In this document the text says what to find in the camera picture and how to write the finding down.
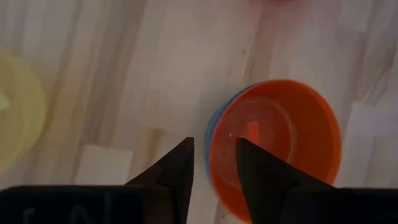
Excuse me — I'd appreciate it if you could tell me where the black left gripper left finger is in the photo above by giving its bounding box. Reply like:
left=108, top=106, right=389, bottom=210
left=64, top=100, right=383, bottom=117
left=124, top=136, right=195, bottom=224

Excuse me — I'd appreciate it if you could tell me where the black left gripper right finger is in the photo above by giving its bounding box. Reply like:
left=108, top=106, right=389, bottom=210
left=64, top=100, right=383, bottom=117
left=236, top=138, right=337, bottom=224

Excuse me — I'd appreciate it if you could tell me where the blue plastic bowl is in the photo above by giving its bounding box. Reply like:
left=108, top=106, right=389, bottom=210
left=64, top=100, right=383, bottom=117
left=203, top=82, right=262, bottom=187

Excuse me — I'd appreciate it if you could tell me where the orange plastic bowl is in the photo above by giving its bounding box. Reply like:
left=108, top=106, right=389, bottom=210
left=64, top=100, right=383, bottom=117
left=208, top=79, right=342, bottom=223

